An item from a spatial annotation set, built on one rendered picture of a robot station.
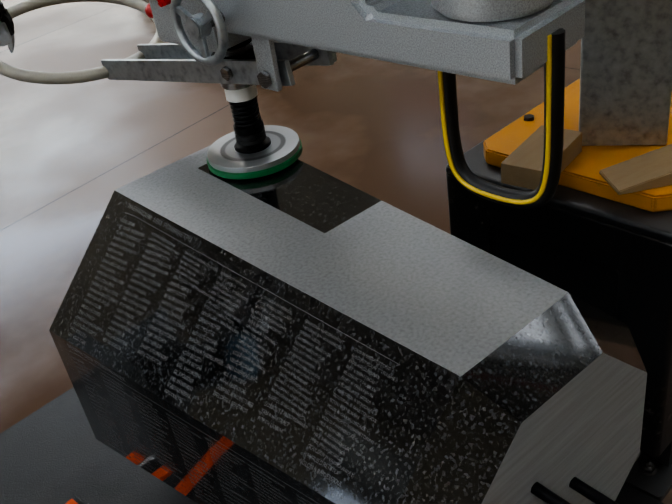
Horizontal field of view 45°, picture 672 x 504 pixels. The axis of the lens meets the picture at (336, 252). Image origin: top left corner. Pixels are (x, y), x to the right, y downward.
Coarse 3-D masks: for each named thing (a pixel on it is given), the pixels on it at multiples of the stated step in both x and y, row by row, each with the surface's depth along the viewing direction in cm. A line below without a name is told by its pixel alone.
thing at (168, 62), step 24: (144, 48) 203; (168, 48) 196; (288, 48) 166; (312, 48) 161; (120, 72) 195; (144, 72) 188; (168, 72) 181; (192, 72) 174; (216, 72) 168; (240, 72) 162; (264, 72) 152; (288, 72) 153
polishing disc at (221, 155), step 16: (272, 128) 190; (288, 128) 188; (224, 144) 186; (272, 144) 182; (288, 144) 181; (208, 160) 181; (224, 160) 179; (240, 160) 178; (256, 160) 177; (272, 160) 175
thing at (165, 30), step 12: (156, 0) 161; (192, 0) 153; (156, 12) 163; (168, 12) 161; (192, 12) 155; (204, 12) 153; (156, 24) 166; (168, 24) 163; (168, 36) 165; (216, 36) 155; (228, 36) 157; (240, 36) 159; (216, 48) 156; (228, 48) 159
